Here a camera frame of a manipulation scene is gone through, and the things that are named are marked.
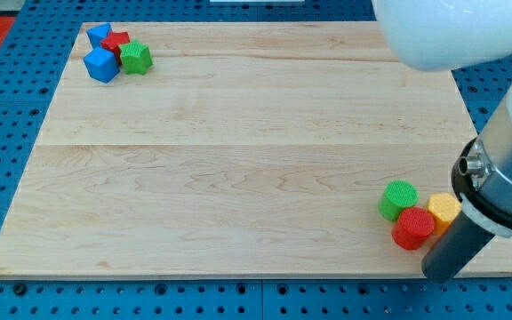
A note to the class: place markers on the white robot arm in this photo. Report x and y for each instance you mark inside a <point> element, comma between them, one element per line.
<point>437,35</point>

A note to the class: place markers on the light wooden board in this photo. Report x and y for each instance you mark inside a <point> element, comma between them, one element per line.
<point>248,150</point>

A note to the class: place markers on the green cylinder block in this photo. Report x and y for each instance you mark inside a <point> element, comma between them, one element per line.
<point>397,196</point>

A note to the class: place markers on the green star block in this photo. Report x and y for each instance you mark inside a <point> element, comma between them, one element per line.
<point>135,57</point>

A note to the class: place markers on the red cylinder block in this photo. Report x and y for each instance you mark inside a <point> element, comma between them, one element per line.
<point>413,228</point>

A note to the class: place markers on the blue cube block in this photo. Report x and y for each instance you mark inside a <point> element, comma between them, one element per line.
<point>101,65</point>

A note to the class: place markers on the red star block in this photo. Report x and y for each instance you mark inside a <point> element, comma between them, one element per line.
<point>113,41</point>

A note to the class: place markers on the yellow hexagon block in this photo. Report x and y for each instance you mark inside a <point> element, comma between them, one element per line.
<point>444,208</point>

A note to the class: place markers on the blue triangle block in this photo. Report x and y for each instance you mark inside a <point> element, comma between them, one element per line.
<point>98,33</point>

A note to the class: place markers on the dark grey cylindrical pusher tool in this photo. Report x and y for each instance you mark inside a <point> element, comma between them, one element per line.
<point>457,246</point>

